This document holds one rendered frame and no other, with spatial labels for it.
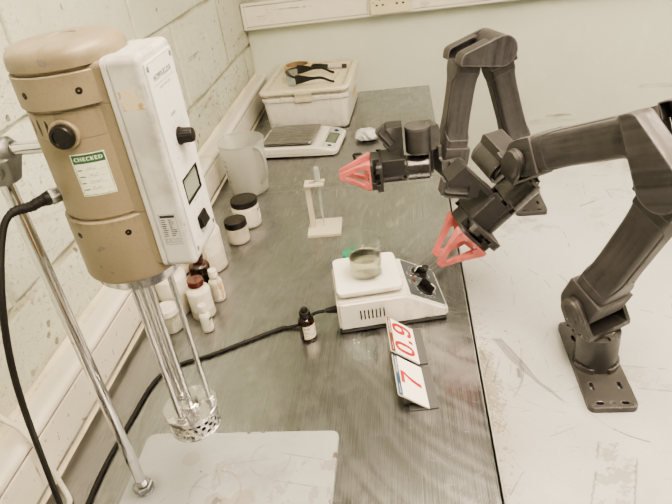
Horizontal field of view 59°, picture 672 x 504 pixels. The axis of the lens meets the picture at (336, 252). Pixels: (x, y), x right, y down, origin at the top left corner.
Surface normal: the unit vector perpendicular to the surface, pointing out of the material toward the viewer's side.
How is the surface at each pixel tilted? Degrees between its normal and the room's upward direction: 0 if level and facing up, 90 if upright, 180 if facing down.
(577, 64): 90
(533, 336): 0
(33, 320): 90
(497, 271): 0
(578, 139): 87
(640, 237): 96
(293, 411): 0
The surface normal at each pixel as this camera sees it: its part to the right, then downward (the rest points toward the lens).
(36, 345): 0.99, -0.06
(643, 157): -0.90, 0.32
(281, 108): -0.12, 0.58
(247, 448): -0.12, -0.84
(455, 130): 0.22, 0.36
